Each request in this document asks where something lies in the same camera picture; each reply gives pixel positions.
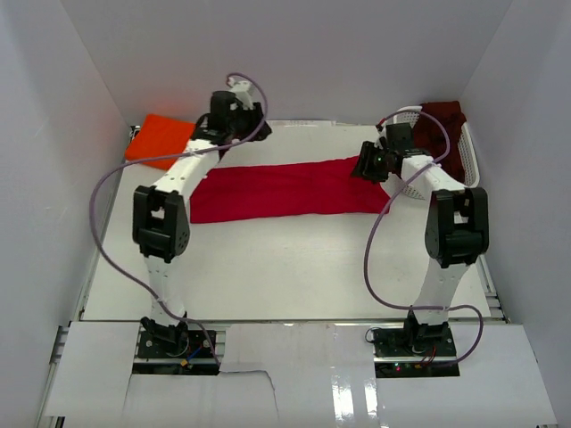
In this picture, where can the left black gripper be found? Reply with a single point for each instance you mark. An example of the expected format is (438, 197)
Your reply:
(253, 116)

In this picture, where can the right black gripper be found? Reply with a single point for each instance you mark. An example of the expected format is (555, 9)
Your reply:
(364, 165)

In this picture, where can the bright red t shirt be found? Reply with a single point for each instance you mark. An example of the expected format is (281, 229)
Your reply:
(273, 191)

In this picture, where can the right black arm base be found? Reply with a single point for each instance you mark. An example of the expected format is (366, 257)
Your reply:
(395, 358)

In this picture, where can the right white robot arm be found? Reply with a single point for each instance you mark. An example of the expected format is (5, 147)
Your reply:
(456, 233)

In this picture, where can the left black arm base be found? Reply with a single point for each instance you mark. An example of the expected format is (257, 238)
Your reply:
(190, 354)

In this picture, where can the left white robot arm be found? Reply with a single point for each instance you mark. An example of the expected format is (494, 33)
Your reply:
(161, 211)

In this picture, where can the white printed label strip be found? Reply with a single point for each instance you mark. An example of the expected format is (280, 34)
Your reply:
(301, 123)

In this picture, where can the white plastic basket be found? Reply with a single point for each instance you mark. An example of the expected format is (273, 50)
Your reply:
(410, 114)

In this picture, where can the dark maroon t shirt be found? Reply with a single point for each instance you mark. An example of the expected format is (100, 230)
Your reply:
(429, 137)

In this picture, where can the folded orange t shirt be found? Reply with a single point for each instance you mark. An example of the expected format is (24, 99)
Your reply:
(159, 136)

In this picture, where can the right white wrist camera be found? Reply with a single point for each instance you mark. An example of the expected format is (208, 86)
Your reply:
(381, 142)

